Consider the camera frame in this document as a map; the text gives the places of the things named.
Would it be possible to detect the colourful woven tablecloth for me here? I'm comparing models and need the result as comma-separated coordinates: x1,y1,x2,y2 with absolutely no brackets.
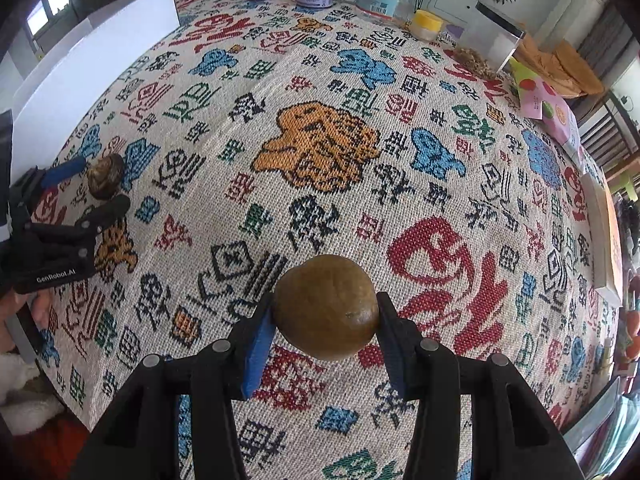
37,0,626,480

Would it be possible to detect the colourful spotted bag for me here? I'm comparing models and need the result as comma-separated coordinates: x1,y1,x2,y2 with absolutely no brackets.
509,58,584,165

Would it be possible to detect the person left hand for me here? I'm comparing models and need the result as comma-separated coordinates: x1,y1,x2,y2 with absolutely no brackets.
0,289,52,363

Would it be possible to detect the orange cushion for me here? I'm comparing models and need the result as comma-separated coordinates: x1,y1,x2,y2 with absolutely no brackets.
514,32,604,99

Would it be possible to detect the clear black lid container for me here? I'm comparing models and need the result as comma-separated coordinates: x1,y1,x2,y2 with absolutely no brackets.
459,1,525,72

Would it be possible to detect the green-brown round fruit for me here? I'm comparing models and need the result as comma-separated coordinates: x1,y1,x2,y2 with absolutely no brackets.
272,255,380,362

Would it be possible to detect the small yellow lid jar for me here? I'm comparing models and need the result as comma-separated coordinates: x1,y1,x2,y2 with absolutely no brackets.
409,9,444,41

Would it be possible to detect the wooden chair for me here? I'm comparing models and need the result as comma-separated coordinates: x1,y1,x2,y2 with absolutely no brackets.
570,91,639,191

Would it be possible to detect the dark wrinkled passion fruit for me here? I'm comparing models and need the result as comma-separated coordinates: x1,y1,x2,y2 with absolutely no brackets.
87,154,125,200

